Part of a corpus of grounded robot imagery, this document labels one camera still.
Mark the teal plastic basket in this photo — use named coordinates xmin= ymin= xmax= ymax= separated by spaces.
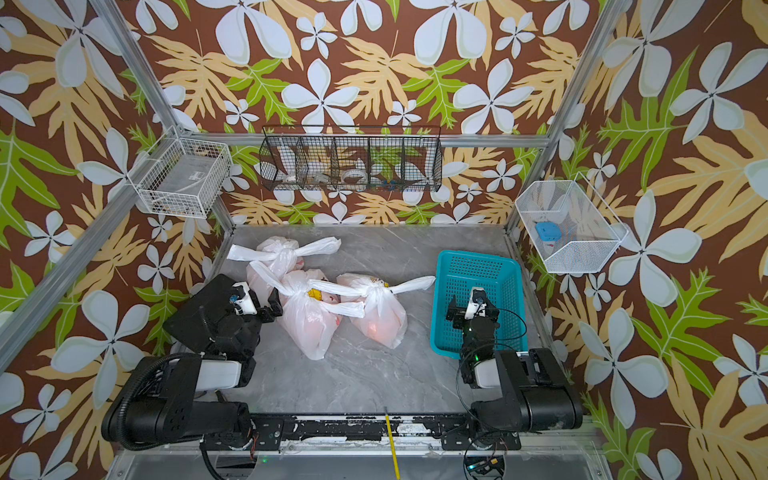
xmin=430 ymin=250 xmax=529 ymax=359

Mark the printed white plastic bag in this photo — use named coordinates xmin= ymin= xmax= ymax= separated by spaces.
xmin=227 ymin=236 xmax=341 ymax=304

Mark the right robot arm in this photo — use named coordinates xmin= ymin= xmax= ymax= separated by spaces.
xmin=446 ymin=290 xmax=584 ymax=439

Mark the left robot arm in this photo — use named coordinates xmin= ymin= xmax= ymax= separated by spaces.
xmin=101 ymin=282 xmax=283 ymax=451

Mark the blue object in basket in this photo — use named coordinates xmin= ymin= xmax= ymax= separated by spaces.
xmin=535 ymin=221 xmax=562 ymax=243

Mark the yellow stick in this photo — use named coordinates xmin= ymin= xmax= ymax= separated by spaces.
xmin=384 ymin=407 xmax=401 ymax=480

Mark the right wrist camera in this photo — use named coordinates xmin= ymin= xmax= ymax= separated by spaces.
xmin=464 ymin=287 xmax=488 ymax=320

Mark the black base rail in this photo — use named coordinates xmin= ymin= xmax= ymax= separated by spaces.
xmin=206 ymin=413 xmax=522 ymax=452

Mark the white wire basket right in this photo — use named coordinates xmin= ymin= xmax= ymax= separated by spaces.
xmin=515 ymin=175 xmax=629 ymax=275

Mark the white wire basket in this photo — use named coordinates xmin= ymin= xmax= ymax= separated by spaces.
xmin=515 ymin=175 xmax=629 ymax=275
xmin=128 ymin=127 xmax=232 ymax=219

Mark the white wire basket left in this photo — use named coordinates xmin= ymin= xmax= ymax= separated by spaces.
xmin=128 ymin=127 xmax=232 ymax=219

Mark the black wire basket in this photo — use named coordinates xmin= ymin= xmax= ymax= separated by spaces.
xmin=256 ymin=125 xmax=444 ymax=192

